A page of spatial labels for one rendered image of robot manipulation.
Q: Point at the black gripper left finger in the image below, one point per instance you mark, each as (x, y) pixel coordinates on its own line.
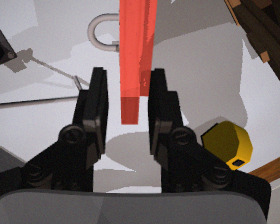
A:
(68, 164)

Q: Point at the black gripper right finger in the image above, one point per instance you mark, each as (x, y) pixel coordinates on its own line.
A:
(184, 162)

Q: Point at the brown wooden cabinet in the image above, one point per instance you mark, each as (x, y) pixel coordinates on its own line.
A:
(262, 25)

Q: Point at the grey rod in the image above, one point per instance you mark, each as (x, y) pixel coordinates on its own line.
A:
(7, 54)

